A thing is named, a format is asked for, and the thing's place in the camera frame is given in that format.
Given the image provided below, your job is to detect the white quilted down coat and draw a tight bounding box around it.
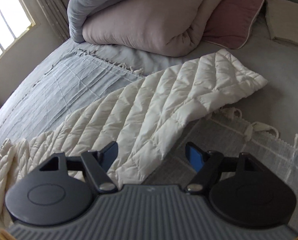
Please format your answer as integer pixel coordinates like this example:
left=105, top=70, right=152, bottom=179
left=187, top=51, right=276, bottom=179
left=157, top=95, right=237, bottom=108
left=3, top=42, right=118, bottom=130
left=0, top=49, right=267, bottom=229

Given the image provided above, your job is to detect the grey checked bedspread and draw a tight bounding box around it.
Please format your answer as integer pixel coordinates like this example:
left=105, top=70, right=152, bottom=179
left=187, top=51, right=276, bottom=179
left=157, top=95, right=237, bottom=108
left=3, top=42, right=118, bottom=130
left=0, top=0, right=298, bottom=230

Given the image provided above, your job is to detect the dark red pillow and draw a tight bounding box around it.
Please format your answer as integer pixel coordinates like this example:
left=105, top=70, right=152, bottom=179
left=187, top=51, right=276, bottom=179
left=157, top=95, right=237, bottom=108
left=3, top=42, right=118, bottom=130
left=202, top=0, right=265, bottom=49

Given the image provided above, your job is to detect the cream folded cloth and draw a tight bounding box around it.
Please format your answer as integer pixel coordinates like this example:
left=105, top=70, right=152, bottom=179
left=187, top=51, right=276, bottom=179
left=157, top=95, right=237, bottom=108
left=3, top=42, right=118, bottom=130
left=266, top=0, right=298, bottom=46

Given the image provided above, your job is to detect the window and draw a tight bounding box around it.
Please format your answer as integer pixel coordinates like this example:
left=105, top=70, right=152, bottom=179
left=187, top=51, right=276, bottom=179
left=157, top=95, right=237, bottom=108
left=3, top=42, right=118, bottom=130
left=0, top=0, right=35, bottom=58

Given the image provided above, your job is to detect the pink folded duvet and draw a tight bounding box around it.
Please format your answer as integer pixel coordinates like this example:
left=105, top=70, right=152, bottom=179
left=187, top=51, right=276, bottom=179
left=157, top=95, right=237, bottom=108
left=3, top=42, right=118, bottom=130
left=83, top=0, right=222, bottom=57

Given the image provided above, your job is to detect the right grey curtain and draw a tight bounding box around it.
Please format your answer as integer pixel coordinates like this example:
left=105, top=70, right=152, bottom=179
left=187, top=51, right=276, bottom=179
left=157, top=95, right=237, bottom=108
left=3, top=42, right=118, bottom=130
left=37, top=0, right=70, bottom=42

